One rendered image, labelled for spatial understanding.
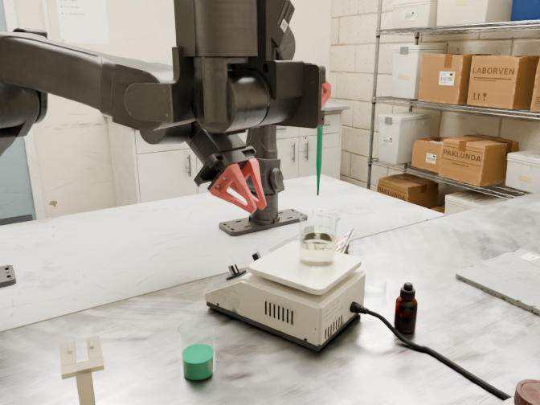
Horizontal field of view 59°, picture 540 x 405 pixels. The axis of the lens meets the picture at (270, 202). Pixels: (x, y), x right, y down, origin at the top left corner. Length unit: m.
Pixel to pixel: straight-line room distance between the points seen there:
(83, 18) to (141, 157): 1.01
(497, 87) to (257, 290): 2.39
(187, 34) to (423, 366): 0.46
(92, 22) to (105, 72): 3.00
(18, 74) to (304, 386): 0.47
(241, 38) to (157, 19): 3.20
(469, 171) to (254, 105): 2.53
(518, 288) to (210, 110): 0.59
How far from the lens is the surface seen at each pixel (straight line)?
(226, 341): 0.65
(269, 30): 0.48
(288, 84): 0.48
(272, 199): 1.02
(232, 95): 0.43
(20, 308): 0.81
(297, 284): 0.60
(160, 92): 0.45
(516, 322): 0.77
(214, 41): 0.43
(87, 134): 3.51
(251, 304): 0.66
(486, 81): 2.92
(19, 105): 0.66
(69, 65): 0.55
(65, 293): 0.83
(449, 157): 3.00
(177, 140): 0.76
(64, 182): 3.54
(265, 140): 0.98
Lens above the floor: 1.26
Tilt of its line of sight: 17 degrees down
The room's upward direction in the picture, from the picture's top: straight up
